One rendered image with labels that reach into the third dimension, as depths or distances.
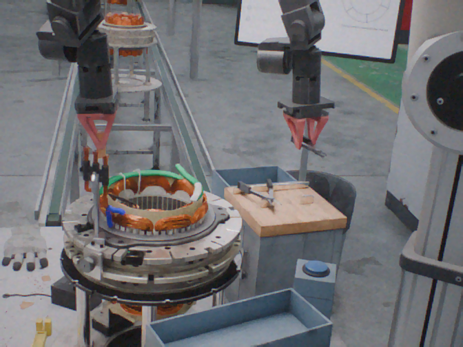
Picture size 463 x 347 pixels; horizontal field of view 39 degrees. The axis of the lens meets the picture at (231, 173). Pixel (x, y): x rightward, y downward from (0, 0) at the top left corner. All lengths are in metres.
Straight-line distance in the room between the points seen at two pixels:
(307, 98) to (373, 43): 0.80
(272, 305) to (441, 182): 0.33
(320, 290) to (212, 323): 0.24
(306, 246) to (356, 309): 1.78
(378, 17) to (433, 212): 1.21
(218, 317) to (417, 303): 0.29
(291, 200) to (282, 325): 0.41
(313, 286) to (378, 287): 2.15
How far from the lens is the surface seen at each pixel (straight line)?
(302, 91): 1.30
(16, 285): 1.61
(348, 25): 2.08
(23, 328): 1.46
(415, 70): 0.82
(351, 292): 3.20
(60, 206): 2.05
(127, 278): 1.06
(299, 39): 1.26
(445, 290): 0.97
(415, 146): 3.87
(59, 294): 1.50
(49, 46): 1.18
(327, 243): 1.33
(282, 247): 1.29
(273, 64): 1.31
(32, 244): 1.74
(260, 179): 1.55
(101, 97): 1.15
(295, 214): 1.30
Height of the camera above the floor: 1.59
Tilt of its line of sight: 21 degrees down
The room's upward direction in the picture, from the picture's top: 4 degrees clockwise
